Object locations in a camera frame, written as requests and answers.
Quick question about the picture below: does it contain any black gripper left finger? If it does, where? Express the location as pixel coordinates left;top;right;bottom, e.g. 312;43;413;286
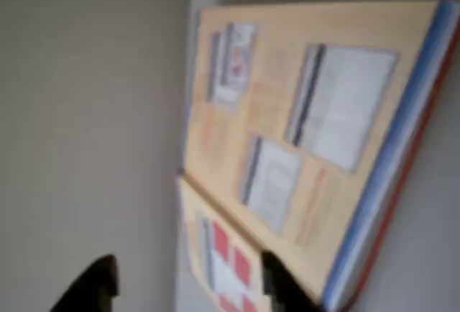
48;254;120;312

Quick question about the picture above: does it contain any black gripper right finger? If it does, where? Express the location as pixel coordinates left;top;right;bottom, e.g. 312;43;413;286
261;250;326;312

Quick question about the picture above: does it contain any red anatomy textbook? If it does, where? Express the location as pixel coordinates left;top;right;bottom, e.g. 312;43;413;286
175;0;460;312

